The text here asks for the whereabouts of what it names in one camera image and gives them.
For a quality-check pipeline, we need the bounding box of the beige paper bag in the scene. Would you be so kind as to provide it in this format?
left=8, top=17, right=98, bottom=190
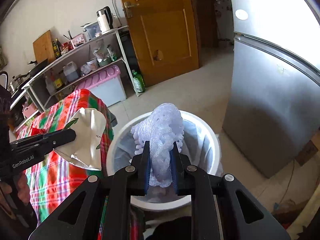
left=54, top=108, right=106, bottom=171

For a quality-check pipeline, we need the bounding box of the black frying pan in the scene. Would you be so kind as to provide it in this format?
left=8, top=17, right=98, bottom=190
left=28, top=59, right=48, bottom=77

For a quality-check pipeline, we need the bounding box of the silver refrigerator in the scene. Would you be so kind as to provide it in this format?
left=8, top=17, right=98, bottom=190
left=222, top=0, right=319, bottom=178

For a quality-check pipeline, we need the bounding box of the steel pot with lid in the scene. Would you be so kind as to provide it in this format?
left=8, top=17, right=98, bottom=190
left=8, top=74, right=27, bottom=95

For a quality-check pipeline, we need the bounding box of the white plastic jug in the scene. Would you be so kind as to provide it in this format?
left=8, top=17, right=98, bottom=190
left=63, top=61, right=80, bottom=82

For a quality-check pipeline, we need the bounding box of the green plastic bottle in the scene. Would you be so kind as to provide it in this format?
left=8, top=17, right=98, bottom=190
left=131, top=70, right=145, bottom=93

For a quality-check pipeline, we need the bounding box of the clear plastic container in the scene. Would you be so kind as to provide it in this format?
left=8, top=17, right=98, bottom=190
left=81, top=21, right=101, bottom=41

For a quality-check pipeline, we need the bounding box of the plaid tablecloth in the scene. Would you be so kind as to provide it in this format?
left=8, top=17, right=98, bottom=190
left=15, top=88, right=146, bottom=240

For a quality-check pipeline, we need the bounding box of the pink utensil holder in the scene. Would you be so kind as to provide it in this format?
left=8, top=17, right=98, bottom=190
left=71, top=33, right=86, bottom=48

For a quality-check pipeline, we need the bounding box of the person's left hand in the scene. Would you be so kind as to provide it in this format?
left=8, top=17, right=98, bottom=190
left=1, top=172, right=30, bottom=205

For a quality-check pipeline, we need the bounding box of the pink woven basket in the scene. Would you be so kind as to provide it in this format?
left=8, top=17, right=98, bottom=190
left=22, top=102, right=37, bottom=118

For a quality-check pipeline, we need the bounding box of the white kitchen shelf unit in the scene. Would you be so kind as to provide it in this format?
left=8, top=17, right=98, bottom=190
left=10, top=25, right=141, bottom=113

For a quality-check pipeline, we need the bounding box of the pink lidded storage box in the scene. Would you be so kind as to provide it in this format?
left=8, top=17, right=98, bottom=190
left=75, top=65, right=126, bottom=107

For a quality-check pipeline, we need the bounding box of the wooden cutting board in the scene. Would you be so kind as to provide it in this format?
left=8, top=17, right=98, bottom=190
left=33, top=30, right=56, bottom=64

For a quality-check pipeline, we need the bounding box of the yellow label sauce bottle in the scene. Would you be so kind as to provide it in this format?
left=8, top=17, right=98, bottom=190
left=50, top=72, right=63, bottom=90

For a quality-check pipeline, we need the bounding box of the white electric kettle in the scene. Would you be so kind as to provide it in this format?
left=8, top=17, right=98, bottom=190
left=97, top=6, right=113, bottom=33

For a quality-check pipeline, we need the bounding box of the wooden door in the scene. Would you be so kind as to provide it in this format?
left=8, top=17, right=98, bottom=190
left=121, top=0, right=199, bottom=86

